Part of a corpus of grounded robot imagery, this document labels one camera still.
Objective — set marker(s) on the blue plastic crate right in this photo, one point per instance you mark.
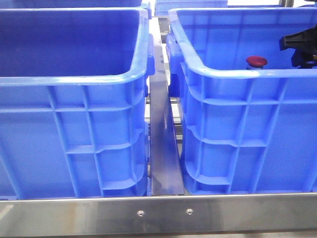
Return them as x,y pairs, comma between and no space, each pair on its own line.
244,131

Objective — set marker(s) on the blue crate back left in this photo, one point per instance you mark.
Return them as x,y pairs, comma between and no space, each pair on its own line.
73,3

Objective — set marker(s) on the blue plastic crate left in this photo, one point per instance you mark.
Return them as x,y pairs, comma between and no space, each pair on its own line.
72,102

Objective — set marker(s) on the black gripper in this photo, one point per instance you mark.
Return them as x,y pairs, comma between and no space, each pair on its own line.
305,45

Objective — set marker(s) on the steel shelf divider bar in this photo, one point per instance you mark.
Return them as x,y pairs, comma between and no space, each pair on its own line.
166,176

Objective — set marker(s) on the red mushroom push button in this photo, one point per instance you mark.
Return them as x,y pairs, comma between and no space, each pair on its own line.
255,62

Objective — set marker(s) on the blue plastic crate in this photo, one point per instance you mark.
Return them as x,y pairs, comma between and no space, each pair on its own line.
244,131
72,102

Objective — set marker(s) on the steel shelf front rail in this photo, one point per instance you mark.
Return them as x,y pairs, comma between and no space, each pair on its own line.
158,215

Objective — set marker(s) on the blue crate far back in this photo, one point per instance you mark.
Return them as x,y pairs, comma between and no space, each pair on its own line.
163,6

